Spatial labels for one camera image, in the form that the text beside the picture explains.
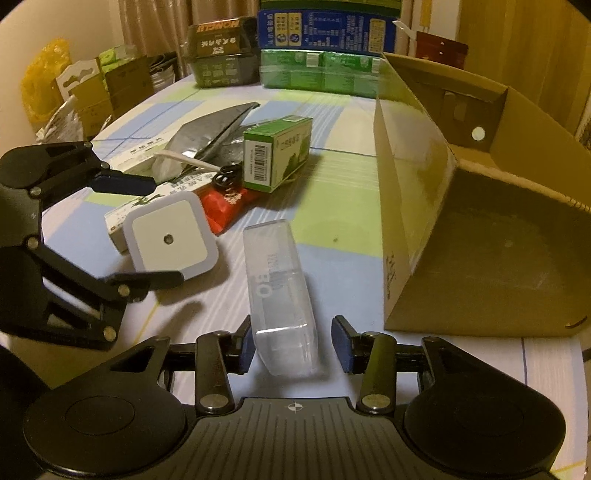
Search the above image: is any white square night light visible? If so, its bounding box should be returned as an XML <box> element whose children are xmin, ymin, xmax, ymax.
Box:
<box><xmin>122</xmin><ymin>191</ymin><xmax>219</xmax><ymax>280</ymax></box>

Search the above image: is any brown cardboard box stack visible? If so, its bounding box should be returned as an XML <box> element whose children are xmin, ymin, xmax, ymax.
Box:
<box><xmin>55</xmin><ymin>56</ymin><xmax>154</xmax><ymax>138</ymax></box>

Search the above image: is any beige curtain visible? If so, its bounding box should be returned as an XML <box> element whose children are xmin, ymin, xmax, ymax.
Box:
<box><xmin>117</xmin><ymin>0</ymin><xmax>259</xmax><ymax>79</ymax></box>

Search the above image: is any clear plastic rectangular case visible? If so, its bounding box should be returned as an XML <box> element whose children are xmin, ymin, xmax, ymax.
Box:
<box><xmin>243</xmin><ymin>220</ymin><xmax>318</xmax><ymax>377</ymax></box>

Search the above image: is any green white small carton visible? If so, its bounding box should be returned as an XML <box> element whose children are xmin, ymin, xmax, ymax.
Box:
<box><xmin>242</xmin><ymin>115</ymin><xmax>312</xmax><ymax>194</ymax></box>

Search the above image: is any white green medicine box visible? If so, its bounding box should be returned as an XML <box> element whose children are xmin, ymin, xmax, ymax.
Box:
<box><xmin>104</xmin><ymin>171</ymin><xmax>215</xmax><ymax>254</ymax></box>

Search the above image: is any yellow plastic bag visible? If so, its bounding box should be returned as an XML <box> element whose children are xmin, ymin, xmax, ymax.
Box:
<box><xmin>20</xmin><ymin>38</ymin><xmax>71</xmax><ymax>131</ymax></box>

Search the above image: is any dark red gift box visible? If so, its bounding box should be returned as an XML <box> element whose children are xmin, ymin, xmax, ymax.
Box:
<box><xmin>416</xmin><ymin>31</ymin><xmax>469</xmax><ymax>69</ymax></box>

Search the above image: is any blue printed carton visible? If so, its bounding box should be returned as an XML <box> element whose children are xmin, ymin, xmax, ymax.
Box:
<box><xmin>257</xmin><ymin>9</ymin><xmax>397</xmax><ymax>56</ymax></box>

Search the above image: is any silver foil pouch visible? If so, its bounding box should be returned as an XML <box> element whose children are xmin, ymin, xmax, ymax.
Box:
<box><xmin>151</xmin><ymin>102</ymin><xmax>260</xmax><ymax>183</ymax></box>

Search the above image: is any green drink pack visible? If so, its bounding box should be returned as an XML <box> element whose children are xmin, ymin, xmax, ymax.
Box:
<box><xmin>259</xmin><ymin>49</ymin><xmax>382</xmax><ymax>98</ymax></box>

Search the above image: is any wooden wardrobe door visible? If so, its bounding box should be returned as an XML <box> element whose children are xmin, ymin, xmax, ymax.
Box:
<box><xmin>458</xmin><ymin>0</ymin><xmax>590</xmax><ymax>134</ymax></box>

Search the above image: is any black cable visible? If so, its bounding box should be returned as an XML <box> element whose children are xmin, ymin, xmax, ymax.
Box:
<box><xmin>211</xmin><ymin>163</ymin><xmax>245</xmax><ymax>191</ymax></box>

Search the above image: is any red snack packet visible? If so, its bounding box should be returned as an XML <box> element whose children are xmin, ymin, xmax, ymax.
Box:
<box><xmin>198</xmin><ymin>187</ymin><xmax>263</xmax><ymax>236</ymax></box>

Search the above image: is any beige plastic spoon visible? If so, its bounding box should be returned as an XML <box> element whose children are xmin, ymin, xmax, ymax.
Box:
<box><xmin>155</xmin><ymin>150</ymin><xmax>221</xmax><ymax>172</ymax></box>

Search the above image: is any large open cardboard box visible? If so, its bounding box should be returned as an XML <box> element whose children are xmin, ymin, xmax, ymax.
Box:
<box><xmin>374</xmin><ymin>54</ymin><xmax>590</xmax><ymax>337</ymax></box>

